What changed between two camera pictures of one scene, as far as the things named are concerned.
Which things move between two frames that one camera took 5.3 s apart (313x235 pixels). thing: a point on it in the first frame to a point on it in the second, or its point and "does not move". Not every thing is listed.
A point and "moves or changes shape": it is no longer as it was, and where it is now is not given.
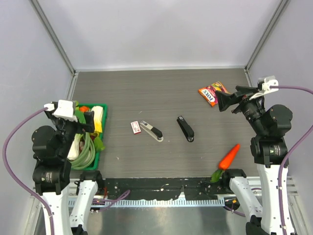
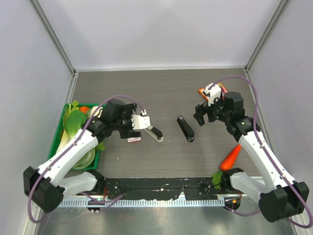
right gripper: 225,100 to 202,109
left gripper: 89,126 to 128,110
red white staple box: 135,127 moves or changes shape
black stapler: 187,129 does not move
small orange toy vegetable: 84,108 does not move
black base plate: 161,187 does not move
